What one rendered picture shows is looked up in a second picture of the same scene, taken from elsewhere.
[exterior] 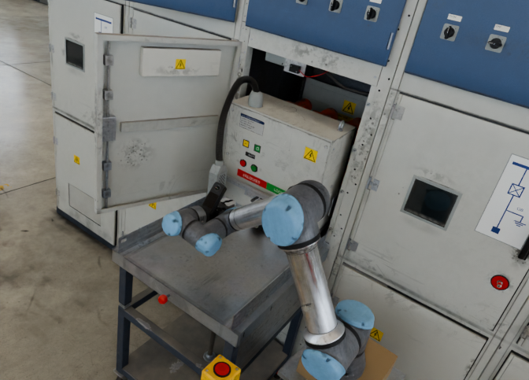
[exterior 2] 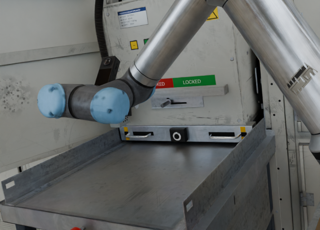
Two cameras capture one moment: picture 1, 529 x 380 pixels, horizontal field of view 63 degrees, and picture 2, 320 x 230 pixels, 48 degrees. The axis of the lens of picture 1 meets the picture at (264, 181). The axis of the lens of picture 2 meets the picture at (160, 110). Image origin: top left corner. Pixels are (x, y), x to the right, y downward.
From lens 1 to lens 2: 0.79 m
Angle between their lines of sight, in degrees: 16
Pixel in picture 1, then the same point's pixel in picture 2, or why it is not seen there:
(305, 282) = (278, 30)
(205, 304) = (137, 217)
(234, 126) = (115, 32)
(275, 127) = (159, 4)
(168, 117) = (40, 47)
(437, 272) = not seen: outside the picture
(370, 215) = not seen: hidden behind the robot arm
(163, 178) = (55, 125)
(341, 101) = not seen: hidden behind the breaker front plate
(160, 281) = (67, 213)
